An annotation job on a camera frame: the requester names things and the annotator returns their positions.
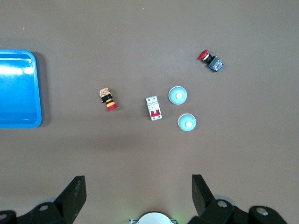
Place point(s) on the blue plastic tray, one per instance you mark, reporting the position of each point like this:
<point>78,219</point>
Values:
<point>18,98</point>

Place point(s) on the red capped orange switch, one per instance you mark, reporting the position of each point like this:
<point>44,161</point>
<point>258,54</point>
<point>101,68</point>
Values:
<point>108,99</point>

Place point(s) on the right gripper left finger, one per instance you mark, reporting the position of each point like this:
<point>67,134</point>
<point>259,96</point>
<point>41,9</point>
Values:
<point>71,198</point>

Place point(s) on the red mushroom push button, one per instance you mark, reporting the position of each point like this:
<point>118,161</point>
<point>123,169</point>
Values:
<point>215,63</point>

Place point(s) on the brown table mat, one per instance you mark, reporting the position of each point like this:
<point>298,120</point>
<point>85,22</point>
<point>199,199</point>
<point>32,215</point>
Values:
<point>70,151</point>

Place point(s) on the light blue call bell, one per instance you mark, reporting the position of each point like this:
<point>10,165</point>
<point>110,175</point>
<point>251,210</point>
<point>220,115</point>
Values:
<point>187,122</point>
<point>177,95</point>

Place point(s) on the white red circuit breaker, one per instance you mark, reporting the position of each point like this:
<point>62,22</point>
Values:
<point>154,107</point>

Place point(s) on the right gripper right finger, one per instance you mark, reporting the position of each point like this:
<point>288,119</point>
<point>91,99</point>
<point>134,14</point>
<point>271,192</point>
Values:
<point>203,200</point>

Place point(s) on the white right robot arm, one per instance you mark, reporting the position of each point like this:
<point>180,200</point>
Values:
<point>151,219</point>

